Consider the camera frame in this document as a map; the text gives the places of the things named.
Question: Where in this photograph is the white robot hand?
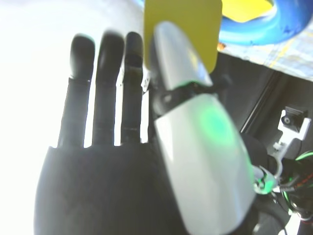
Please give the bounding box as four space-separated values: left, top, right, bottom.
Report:
33 21 257 235

